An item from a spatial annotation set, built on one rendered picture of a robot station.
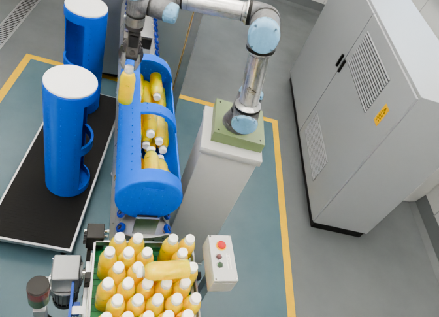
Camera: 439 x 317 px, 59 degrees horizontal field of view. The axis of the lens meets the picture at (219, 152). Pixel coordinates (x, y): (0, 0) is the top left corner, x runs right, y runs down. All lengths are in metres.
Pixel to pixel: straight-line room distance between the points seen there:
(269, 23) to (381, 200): 2.07
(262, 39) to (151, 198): 0.78
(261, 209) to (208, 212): 1.05
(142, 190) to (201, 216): 0.79
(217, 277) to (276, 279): 1.47
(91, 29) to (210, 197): 1.41
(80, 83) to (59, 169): 0.62
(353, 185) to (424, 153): 0.52
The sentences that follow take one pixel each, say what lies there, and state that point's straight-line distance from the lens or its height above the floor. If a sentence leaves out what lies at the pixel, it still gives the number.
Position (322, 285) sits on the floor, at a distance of 3.17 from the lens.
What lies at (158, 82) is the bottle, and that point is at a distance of 2.19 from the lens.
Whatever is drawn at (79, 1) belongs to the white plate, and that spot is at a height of 1.04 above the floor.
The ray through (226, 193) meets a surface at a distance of 2.15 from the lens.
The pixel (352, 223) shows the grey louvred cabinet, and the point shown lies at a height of 0.18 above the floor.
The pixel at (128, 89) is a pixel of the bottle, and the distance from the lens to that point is 1.77.
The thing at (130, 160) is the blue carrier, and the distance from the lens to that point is 1.66.
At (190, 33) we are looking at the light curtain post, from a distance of 2.78.
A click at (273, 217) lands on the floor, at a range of 3.29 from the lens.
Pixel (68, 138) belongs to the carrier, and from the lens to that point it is 2.35.
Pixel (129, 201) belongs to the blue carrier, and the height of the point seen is 1.08.
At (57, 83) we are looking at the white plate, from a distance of 2.23.
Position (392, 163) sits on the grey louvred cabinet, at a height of 0.91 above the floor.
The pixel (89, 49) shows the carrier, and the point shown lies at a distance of 2.94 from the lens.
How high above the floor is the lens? 2.45
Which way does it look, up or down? 44 degrees down
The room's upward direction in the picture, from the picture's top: 24 degrees clockwise
